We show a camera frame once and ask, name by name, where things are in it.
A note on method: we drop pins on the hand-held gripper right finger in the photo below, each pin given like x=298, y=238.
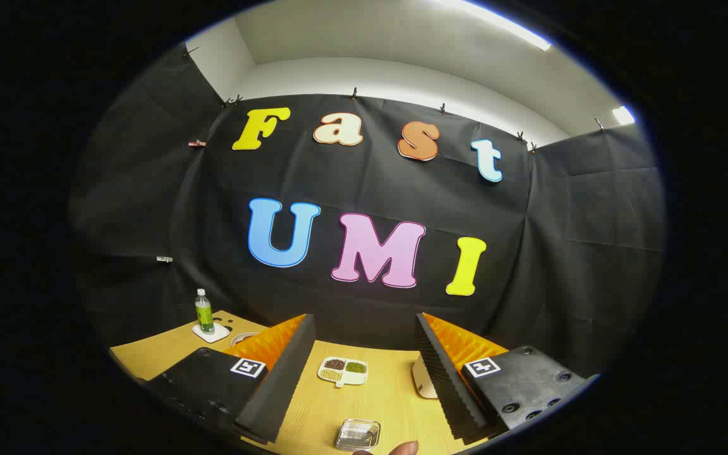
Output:
x=449, y=392

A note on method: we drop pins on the green drink bottle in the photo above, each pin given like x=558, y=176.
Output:
x=204, y=316

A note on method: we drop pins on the perforated metal tray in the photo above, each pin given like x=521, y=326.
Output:
x=357, y=435

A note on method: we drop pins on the plate of toy food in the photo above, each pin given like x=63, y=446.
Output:
x=242, y=339

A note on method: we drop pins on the white square coaster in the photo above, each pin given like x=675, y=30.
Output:
x=217, y=335

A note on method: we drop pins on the white divided tray of beans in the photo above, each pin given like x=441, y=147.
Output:
x=354, y=378

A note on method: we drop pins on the white toaster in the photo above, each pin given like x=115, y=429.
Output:
x=423, y=379

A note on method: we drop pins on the small ceiling light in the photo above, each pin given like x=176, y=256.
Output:
x=623, y=115

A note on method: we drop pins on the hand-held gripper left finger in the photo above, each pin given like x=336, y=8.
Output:
x=282, y=392

